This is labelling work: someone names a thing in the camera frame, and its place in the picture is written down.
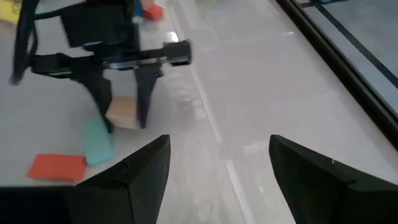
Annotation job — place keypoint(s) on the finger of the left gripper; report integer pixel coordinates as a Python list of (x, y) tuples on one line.
[(99, 90), (146, 90)]

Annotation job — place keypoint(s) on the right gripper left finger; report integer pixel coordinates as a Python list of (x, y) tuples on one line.
[(130, 186)]

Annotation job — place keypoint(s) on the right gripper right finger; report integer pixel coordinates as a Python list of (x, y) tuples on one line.
[(326, 193)]

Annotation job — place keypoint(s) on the blue wooden cube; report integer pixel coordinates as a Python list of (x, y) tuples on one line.
[(139, 7)]

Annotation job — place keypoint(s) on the red wooden cube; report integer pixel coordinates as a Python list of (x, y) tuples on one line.
[(153, 13)]

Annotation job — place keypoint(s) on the teal wooden block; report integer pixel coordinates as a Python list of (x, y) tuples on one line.
[(41, 9)]

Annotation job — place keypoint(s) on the sage green flat block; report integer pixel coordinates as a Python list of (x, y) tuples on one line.
[(98, 143)]

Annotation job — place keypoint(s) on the red-orange flat block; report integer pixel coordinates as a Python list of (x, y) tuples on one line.
[(57, 167)]

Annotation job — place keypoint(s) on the pale tape strip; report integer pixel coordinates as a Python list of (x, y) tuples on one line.
[(237, 186)]

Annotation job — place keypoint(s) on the orange wooden block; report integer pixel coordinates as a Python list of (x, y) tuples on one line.
[(9, 11)]

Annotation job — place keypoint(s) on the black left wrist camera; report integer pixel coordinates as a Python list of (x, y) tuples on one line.
[(99, 25)]

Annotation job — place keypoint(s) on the black table frame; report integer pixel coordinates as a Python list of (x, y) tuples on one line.
[(342, 64)]

